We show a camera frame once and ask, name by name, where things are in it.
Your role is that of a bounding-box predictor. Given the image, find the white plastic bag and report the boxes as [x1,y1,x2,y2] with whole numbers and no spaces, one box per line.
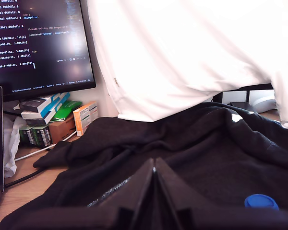
[3,115,27,178]

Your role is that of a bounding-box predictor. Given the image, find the small black box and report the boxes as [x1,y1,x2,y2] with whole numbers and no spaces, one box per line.
[19,99,43,113]

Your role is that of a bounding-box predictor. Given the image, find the brown cardboard box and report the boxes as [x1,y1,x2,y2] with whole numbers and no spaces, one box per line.
[48,114,77,144]

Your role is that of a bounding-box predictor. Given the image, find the white cloth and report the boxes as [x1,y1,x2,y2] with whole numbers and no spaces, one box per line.
[87,0,288,133]

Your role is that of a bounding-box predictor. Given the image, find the orange and white medicine box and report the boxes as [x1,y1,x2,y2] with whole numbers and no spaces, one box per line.
[72,101,98,137]

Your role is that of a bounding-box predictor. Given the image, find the green and black box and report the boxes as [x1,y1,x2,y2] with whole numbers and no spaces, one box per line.
[19,124,51,149]

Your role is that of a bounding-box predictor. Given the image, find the white rounded device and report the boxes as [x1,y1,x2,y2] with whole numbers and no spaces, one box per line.
[250,95,278,114]

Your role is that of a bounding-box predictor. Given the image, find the black fleece cloth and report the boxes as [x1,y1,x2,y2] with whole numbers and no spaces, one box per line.
[0,102,288,230]

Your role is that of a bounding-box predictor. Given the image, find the blue coffee capsule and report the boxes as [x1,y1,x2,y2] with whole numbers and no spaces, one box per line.
[244,193,279,211]

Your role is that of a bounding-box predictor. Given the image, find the flat black device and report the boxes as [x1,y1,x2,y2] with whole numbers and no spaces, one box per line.
[229,101,259,114]

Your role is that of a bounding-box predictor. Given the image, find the black computer monitor with text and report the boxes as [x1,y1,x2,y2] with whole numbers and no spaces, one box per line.
[0,0,97,103]

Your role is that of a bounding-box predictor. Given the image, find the black cable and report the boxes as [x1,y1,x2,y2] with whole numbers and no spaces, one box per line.
[4,167,47,188]

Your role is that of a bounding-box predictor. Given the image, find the green flat package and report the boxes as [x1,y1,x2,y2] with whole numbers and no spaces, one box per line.
[51,100,83,122]

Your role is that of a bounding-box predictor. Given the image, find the white cable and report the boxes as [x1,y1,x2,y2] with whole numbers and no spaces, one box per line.
[14,133,75,161]

